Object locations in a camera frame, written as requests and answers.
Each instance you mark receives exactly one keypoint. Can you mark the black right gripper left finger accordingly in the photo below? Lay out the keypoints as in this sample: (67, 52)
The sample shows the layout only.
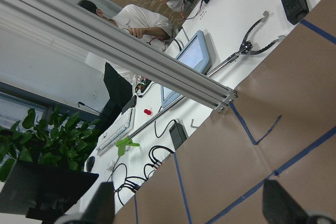
(100, 210)

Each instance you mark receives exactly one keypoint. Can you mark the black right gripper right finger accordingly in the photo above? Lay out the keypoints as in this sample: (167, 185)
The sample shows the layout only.
(280, 207)

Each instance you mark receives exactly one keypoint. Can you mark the black monitor near plant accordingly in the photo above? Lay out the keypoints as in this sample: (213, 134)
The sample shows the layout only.
(43, 192)

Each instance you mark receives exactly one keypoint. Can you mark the green potted plant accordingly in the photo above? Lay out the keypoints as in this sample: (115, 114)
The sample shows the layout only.
(62, 141)

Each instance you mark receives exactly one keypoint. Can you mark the white keyboard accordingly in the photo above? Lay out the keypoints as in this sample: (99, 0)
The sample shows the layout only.
(117, 131)

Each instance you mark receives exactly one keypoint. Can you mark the black charger brick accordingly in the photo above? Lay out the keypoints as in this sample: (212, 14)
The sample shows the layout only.
(178, 134)

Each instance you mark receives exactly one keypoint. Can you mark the reacher grabber tool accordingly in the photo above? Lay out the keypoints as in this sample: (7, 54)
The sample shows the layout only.
(197, 87)

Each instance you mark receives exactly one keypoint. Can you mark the blue teach pendant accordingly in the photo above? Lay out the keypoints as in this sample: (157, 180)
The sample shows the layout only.
(195, 55)

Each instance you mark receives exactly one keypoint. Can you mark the person in white tshirt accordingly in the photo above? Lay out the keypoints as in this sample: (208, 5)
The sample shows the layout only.
(137, 25)

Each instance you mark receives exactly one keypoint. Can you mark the black power adapter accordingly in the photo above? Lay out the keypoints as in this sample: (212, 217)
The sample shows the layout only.
(295, 10)

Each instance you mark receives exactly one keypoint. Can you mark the aluminium frame post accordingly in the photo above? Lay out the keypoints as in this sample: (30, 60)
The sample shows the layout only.
(86, 30)

